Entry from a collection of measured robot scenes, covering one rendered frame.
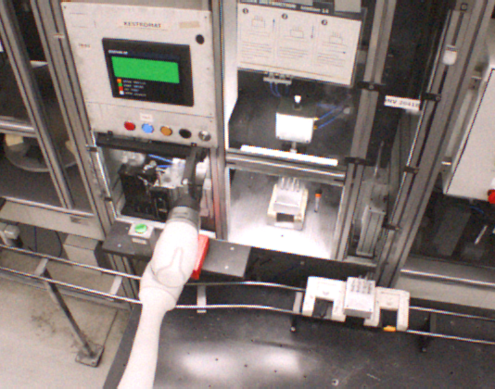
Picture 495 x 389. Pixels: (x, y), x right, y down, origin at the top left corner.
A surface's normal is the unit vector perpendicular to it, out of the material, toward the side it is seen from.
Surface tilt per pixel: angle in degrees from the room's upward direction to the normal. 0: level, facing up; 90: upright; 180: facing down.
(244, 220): 0
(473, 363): 0
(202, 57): 90
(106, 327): 0
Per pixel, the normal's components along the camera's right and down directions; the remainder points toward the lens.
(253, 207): 0.01, -0.67
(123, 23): -0.21, 0.72
